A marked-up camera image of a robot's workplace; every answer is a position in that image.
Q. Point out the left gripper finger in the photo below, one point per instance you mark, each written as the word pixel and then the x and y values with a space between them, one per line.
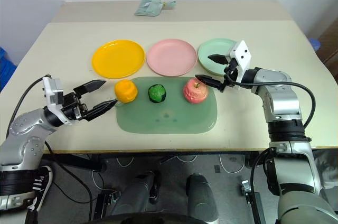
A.
pixel 101 109
pixel 91 85

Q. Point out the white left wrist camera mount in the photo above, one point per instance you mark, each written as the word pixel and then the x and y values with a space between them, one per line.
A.
pixel 54 92

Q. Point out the yellow orange fruit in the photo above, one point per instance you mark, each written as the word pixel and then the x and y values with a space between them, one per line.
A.
pixel 126 91

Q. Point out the small clear wrapped item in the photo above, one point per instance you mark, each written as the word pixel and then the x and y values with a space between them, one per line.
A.
pixel 169 4

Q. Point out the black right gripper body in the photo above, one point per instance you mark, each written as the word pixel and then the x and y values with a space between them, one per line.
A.
pixel 230 72

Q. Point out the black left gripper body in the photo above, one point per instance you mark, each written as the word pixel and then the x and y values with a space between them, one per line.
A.
pixel 72 106

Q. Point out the black sneaker white stripes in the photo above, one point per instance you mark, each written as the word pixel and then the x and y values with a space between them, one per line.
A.
pixel 42 184

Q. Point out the black table crossbar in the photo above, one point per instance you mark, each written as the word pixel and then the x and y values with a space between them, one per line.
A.
pixel 76 162

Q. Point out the light green plate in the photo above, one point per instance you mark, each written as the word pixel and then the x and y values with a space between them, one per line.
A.
pixel 211 48

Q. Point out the yellow plate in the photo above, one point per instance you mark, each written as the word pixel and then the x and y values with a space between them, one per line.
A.
pixel 118 59

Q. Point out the green rectangular tray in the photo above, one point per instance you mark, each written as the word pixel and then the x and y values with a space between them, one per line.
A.
pixel 169 117

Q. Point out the pink plate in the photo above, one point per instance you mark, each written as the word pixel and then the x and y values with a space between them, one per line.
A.
pixel 172 57

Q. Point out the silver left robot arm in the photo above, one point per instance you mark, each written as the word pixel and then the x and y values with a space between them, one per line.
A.
pixel 21 129

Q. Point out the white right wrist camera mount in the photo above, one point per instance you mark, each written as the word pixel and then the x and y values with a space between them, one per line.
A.
pixel 243 53

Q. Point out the pink apple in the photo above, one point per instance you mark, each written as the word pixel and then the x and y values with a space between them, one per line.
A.
pixel 195 92

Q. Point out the dark rounded robot torso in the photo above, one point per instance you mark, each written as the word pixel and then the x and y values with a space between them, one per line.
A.
pixel 158 220

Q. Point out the blue plastic crate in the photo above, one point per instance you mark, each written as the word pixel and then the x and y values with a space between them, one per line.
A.
pixel 5 70

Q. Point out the dark rounded robot leg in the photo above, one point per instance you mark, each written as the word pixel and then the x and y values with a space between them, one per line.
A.
pixel 134 195
pixel 202 197

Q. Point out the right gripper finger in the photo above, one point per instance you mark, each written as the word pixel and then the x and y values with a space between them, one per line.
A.
pixel 218 58
pixel 212 81

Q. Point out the brown wooden cabinet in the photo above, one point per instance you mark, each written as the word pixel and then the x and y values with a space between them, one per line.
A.
pixel 330 49

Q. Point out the green plastic packet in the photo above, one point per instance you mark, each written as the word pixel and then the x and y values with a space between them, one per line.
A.
pixel 148 7

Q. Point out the black floor bracket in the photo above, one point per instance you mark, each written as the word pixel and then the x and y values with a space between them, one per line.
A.
pixel 104 204

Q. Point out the green toy vegetable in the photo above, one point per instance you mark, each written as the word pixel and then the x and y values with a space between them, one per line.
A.
pixel 157 93

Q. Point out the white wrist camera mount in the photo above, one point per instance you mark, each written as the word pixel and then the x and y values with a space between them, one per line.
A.
pixel 54 92
pixel 243 53

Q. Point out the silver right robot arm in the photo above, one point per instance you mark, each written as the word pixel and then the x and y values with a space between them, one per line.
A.
pixel 282 102

